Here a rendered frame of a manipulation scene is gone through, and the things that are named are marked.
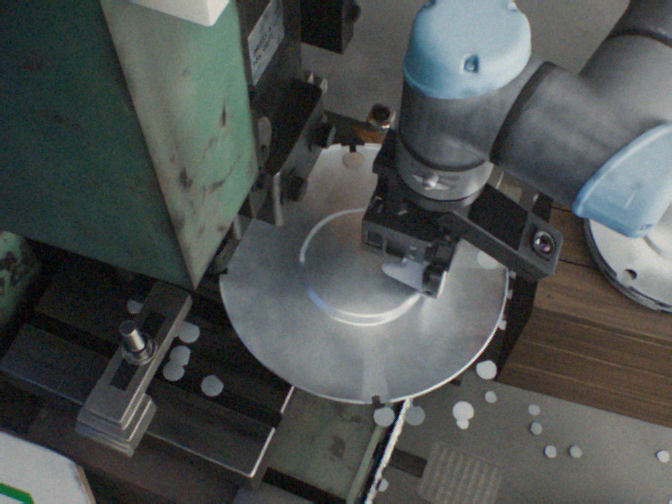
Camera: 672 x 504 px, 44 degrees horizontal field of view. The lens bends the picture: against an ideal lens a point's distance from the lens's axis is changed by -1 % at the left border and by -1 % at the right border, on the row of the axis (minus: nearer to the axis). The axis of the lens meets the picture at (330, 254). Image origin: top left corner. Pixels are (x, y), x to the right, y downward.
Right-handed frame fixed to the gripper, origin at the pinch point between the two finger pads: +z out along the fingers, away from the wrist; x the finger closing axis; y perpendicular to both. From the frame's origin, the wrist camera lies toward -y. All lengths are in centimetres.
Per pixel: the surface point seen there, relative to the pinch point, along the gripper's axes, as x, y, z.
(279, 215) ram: 4.7, 14.2, -11.7
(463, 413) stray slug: 6.0, -6.8, 14.9
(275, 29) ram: -2.2, 16.9, -26.4
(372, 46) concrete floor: -95, 40, 80
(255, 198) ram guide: 9.3, 13.5, -21.6
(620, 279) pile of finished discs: -34, -24, 42
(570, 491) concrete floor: -10, -32, 80
